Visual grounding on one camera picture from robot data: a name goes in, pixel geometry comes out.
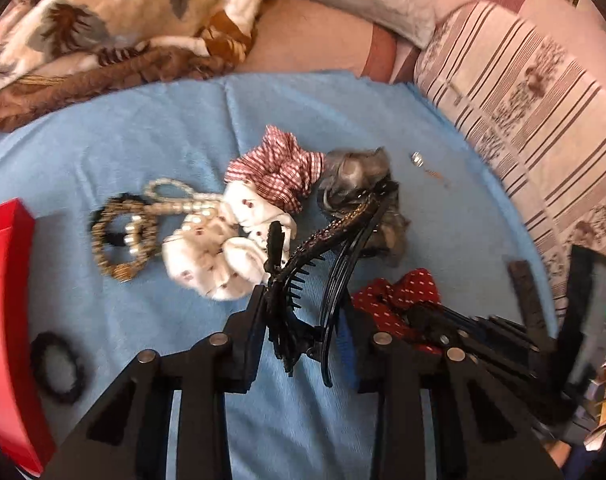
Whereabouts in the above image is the red checkered scrunchie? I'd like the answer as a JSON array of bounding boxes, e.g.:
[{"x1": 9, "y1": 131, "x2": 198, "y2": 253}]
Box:
[{"x1": 225, "y1": 125, "x2": 326, "y2": 214}]

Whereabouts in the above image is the red polka-dot scrunchie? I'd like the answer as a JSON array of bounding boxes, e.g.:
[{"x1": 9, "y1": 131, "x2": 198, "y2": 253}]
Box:
[{"x1": 352, "y1": 268, "x2": 441, "y2": 356}]

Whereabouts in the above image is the black claw hair clip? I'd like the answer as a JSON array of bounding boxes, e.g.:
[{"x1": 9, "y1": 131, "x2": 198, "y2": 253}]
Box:
[{"x1": 266, "y1": 179, "x2": 399, "y2": 388}]

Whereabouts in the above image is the grey satin scrunchie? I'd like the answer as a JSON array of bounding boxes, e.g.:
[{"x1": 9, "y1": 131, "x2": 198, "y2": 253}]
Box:
[{"x1": 316, "y1": 148, "x2": 409, "y2": 266}]

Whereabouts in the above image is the red shallow tray box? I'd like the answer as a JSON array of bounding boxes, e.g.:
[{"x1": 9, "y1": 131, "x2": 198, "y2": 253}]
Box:
[{"x1": 0, "y1": 198, "x2": 56, "y2": 476}]

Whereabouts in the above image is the white floral scrunchie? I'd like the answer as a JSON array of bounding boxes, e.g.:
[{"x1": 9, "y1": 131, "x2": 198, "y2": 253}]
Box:
[{"x1": 162, "y1": 181, "x2": 297, "y2": 301}]

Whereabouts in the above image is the striped floral cushion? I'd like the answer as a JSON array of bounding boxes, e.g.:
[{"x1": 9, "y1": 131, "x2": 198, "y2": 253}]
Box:
[{"x1": 415, "y1": 1, "x2": 606, "y2": 318}]

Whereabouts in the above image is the leaf-patterned quilt blanket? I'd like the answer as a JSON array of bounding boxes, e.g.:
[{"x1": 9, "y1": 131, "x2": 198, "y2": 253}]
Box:
[{"x1": 0, "y1": 0, "x2": 269, "y2": 132}]

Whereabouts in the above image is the white pearl bracelet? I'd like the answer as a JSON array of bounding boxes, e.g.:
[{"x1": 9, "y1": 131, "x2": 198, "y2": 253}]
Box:
[{"x1": 124, "y1": 176, "x2": 224, "y2": 261}]

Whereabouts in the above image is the black ring hair tie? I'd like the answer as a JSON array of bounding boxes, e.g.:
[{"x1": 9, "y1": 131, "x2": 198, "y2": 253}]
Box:
[{"x1": 30, "y1": 330, "x2": 87, "y2": 406}]

